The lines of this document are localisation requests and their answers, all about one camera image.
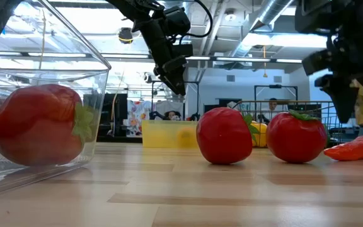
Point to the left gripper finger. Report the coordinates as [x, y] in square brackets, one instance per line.
[176, 75]
[164, 79]

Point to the orange carrot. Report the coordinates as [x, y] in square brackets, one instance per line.
[358, 148]

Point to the yellow bell pepper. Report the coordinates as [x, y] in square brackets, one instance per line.
[261, 135]

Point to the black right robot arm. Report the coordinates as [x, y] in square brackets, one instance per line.
[358, 19]

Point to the person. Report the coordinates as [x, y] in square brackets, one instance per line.
[273, 105]
[170, 115]

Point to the long ceiling light strip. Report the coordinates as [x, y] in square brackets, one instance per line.
[243, 59]
[124, 55]
[288, 60]

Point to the black round hanging device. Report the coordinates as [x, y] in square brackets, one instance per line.
[125, 34]

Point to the floral patterned cloth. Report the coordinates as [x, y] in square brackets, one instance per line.
[135, 118]

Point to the yellow translucent plastic bin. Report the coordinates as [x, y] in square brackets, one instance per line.
[159, 134]

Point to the black cabinet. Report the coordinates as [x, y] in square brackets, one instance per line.
[120, 113]

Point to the orange oval fruit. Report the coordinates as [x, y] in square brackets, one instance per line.
[186, 137]

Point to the clear plastic bin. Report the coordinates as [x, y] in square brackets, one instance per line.
[96, 79]

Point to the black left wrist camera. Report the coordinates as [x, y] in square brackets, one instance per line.
[176, 20]

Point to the wall air vent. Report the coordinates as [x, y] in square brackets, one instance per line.
[277, 79]
[230, 78]

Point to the silver ventilation duct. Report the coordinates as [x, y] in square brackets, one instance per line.
[269, 12]

